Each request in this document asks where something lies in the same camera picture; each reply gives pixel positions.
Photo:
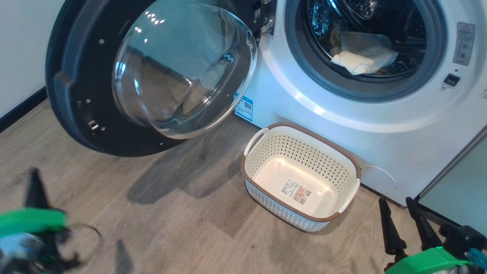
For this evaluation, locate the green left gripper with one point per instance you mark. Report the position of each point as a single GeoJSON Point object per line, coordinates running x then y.
{"type": "Point", "coordinates": [34, 220]}

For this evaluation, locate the cream perforated laundry basket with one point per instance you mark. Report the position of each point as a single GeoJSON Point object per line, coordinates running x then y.
{"type": "Point", "coordinates": [266, 152]}

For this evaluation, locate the paper label inside basket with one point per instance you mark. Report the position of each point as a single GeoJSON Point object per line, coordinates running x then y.
{"type": "Point", "coordinates": [296, 192]}

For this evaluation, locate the pale green cabinet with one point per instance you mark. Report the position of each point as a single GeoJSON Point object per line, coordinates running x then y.
{"type": "Point", "coordinates": [456, 198]}

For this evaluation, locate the white front-load washing machine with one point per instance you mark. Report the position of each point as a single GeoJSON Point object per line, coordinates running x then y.
{"type": "Point", "coordinates": [342, 110]}

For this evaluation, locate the grey warning sticker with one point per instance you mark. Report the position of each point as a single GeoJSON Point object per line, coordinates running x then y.
{"type": "Point", "coordinates": [463, 43]}

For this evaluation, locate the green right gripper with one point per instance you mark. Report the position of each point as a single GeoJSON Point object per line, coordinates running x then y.
{"type": "Point", "coordinates": [430, 262]}

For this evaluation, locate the round black glass washer door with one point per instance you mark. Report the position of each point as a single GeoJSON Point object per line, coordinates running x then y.
{"type": "Point", "coordinates": [95, 76]}

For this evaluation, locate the black baseboard strip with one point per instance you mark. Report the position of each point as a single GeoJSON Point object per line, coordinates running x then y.
{"type": "Point", "coordinates": [23, 112]}

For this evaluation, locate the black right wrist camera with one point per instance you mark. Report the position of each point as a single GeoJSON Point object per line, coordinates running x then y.
{"type": "Point", "coordinates": [462, 238]}

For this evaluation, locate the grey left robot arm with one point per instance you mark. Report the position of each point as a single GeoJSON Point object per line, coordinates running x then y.
{"type": "Point", "coordinates": [26, 251]}

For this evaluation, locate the blue energy label sticker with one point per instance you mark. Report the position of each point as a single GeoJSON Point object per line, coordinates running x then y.
{"type": "Point", "coordinates": [244, 108]}

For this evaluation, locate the pale yellow printed garment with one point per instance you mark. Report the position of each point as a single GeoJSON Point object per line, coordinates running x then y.
{"type": "Point", "coordinates": [365, 61]}

